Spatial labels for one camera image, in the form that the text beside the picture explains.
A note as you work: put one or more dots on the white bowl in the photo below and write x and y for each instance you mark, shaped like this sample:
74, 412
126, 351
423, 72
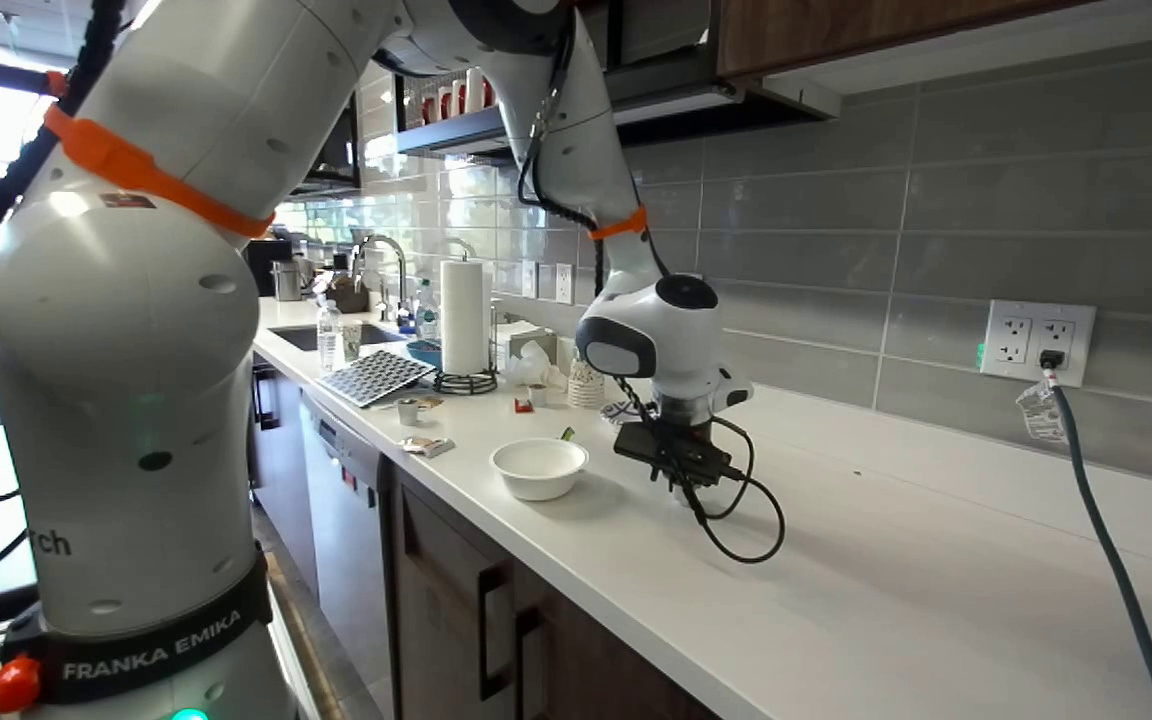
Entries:
537, 471

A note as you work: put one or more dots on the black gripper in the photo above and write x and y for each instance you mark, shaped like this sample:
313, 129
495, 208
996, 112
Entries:
685, 454

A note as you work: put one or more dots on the dish drying rack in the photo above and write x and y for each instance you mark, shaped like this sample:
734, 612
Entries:
372, 377

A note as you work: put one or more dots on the paper towel roll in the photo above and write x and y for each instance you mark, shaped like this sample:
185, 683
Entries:
460, 319

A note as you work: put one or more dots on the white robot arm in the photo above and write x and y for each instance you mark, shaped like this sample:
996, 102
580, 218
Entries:
130, 319

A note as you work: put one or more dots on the white wall outlet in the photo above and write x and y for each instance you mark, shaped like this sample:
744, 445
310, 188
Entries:
1019, 334

